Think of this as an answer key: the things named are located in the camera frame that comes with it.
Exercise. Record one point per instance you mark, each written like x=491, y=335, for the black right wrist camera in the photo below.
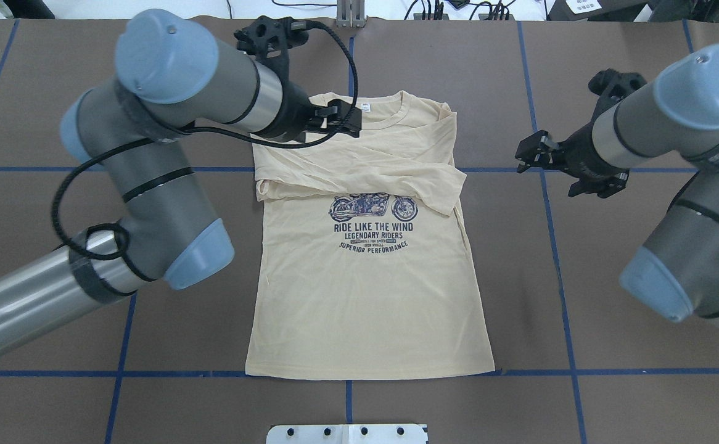
x=611, y=87

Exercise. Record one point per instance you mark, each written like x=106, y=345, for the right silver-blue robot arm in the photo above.
x=676, y=271

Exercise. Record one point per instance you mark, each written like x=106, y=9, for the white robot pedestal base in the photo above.
x=348, y=433

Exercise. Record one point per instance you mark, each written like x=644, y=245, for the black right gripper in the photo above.
x=583, y=156

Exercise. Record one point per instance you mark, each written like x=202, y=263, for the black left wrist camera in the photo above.
x=269, y=40

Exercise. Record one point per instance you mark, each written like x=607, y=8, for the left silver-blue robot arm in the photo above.
x=173, y=79

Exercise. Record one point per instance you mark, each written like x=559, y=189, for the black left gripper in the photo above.
x=291, y=117

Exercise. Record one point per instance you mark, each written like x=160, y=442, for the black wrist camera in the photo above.
x=269, y=40
x=611, y=87

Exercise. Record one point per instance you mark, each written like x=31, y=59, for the cream long-sleeve printed shirt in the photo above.
x=366, y=271

